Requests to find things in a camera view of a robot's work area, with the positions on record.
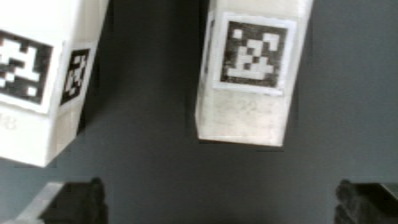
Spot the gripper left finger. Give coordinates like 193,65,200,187
14,177,110,224

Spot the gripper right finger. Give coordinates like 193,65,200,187
334,179,398,224

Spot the white leg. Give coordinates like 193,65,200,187
195,0,314,147
0,0,110,167

